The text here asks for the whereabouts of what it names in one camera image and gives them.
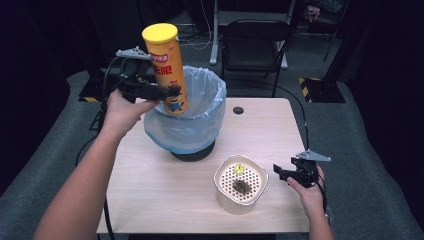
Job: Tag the bin with blue bag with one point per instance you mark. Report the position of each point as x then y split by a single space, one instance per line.
196 130

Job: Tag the white metal stand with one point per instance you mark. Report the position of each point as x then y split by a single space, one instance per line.
215 40

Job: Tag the person's right hand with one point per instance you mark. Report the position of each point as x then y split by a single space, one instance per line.
313 200

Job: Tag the black table grommet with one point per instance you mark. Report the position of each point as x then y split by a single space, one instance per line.
238 110

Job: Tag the black trash bin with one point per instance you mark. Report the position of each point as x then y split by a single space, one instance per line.
193 156

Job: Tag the yellow black striped floor plate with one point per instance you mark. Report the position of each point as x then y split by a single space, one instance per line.
88 99
321 90

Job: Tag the yellow chip can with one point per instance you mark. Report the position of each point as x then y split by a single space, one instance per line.
165 63

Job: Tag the person's left hand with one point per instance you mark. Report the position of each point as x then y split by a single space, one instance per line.
121 113

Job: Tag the dark brown lump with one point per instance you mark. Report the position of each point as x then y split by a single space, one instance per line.
242 187

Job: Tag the black folding chair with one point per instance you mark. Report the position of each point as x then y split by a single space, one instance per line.
255 50

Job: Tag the white container with perforated strainer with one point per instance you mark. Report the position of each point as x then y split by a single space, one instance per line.
233 201

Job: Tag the yellow scrap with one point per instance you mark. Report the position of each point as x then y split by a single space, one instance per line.
238 169

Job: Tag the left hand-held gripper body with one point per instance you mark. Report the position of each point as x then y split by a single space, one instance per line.
133 83

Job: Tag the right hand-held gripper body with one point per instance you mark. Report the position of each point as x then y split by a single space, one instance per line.
306 171

